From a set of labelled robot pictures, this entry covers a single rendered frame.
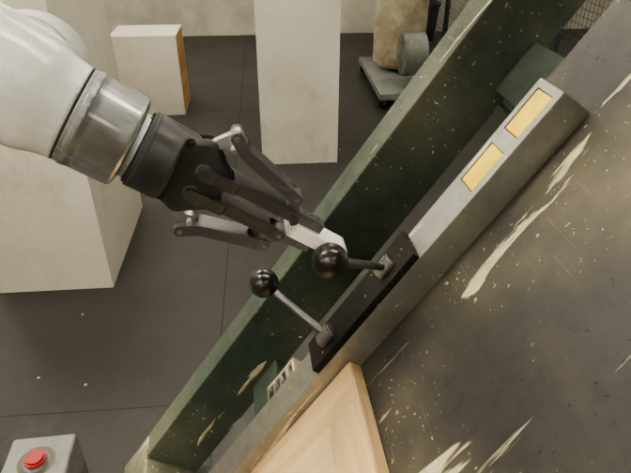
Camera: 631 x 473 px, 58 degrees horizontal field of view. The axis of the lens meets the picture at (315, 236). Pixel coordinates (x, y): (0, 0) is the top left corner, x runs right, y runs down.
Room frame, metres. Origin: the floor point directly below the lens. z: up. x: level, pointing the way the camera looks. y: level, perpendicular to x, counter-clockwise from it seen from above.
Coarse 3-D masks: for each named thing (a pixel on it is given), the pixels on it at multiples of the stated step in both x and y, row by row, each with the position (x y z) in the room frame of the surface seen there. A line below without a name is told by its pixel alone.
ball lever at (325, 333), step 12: (252, 276) 0.57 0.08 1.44; (264, 276) 0.56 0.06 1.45; (276, 276) 0.57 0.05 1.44; (252, 288) 0.56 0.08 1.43; (264, 288) 0.55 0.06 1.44; (276, 288) 0.56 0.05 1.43; (288, 300) 0.55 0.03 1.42; (300, 312) 0.55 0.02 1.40; (312, 324) 0.54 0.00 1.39; (324, 336) 0.52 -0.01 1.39
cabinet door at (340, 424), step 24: (336, 384) 0.49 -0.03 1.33; (360, 384) 0.47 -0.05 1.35; (312, 408) 0.49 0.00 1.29; (336, 408) 0.46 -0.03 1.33; (360, 408) 0.43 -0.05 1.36; (288, 432) 0.49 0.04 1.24; (312, 432) 0.46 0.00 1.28; (336, 432) 0.43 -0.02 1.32; (360, 432) 0.41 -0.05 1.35; (288, 456) 0.46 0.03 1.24; (312, 456) 0.43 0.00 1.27; (336, 456) 0.40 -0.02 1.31; (360, 456) 0.38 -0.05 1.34; (384, 456) 0.38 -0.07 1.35
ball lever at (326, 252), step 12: (324, 252) 0.47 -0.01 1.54; (336, 252) 0.47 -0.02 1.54; (312, 264) 0.47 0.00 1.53; (324, 264) 0.46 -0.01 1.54; (336, 264) 0.46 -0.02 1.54; (348, 264) 0.49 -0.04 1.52; (360, 264) 0.50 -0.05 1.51; (372, 264) 0.52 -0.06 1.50; (384, 264) 0.53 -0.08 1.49; (324, 276) 0.46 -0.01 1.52; (336, 276) 0.46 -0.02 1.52; (384, 276) 0.53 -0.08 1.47
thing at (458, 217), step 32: (544, 128) 0.53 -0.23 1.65; (576, 128) 0.54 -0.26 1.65; (512, 160) 0.53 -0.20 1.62; (544, 160) 0.53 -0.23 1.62; (448, 192) 0.56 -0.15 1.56; (480, 192) 0.52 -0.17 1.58; (512, 192) 0.53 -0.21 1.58; (448, 224) 0.52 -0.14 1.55; (480, 224) 0.53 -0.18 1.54; (448, 256) 0.52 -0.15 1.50; (416, 288) 0.52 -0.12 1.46; (384, 320) 0.51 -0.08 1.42; (352, 352) 0.51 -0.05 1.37; (288, 384) 0.54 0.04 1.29; (320, 384) 0.50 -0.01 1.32; (256, 416) 0.54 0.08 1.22; (288, 416) 0.50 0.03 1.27; (256, 448) 0.49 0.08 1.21
